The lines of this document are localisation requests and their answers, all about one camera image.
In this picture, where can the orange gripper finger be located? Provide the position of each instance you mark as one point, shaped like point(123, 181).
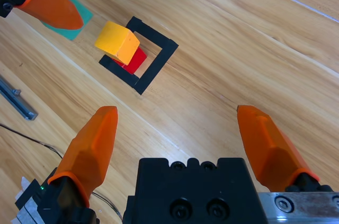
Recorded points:
point(90, 150)
point(53, 9)
point(270, 150)

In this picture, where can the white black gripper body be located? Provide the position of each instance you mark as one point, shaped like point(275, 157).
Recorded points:
point(5, 7)

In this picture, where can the green cube block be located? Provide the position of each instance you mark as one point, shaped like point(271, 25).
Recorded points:
point(86, 15)

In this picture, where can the yellow cube block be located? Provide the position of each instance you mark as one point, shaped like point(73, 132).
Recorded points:
point(114, 38)

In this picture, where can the red cube block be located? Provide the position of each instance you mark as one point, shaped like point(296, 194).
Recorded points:
point(135, 62)

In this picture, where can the black tape square outline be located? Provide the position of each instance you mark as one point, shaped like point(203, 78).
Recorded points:
point(159, 59)

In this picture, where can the grey metal rail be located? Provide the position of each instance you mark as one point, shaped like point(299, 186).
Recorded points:
point(23, 108)

